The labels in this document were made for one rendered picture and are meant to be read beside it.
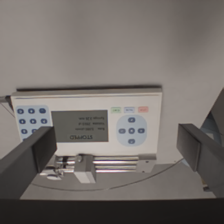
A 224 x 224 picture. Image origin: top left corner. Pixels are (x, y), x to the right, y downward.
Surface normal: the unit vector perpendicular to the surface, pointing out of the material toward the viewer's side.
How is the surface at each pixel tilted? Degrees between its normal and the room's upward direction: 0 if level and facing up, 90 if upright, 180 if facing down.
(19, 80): 0
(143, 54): 0
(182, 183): 90
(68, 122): 37
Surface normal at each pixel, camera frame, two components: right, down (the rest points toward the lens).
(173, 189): -0.11, -0.61
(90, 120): -0.02, 0.27
